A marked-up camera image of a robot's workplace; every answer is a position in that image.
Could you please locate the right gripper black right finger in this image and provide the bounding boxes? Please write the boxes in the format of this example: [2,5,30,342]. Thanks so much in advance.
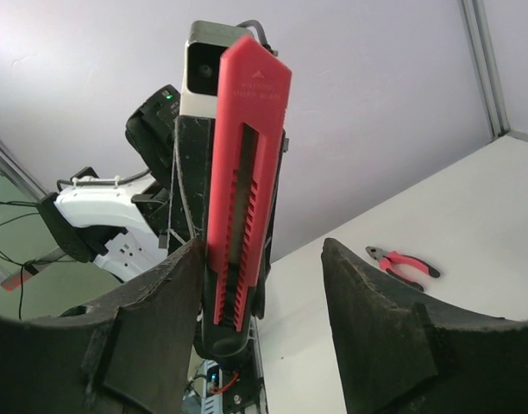
[321,238,528,413]

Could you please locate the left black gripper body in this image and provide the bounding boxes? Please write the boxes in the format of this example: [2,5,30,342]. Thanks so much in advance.
[158,114,289,320]

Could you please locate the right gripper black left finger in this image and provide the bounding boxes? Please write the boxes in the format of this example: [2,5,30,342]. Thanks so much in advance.
[0,239,205,413]

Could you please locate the red black utility knife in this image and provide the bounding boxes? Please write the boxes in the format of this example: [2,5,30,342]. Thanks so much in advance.
[202,35,292,358]

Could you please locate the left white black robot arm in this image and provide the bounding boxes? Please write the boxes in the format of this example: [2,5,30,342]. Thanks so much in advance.
[38,81,289,323]

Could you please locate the red black pliers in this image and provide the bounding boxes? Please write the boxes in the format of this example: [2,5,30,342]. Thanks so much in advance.
[365,246,441,292]

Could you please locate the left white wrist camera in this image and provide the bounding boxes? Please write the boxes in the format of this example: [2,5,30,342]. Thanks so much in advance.
[179,21,255,118]

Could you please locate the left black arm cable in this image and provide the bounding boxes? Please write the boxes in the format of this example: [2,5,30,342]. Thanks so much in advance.
[237,19,278,53]

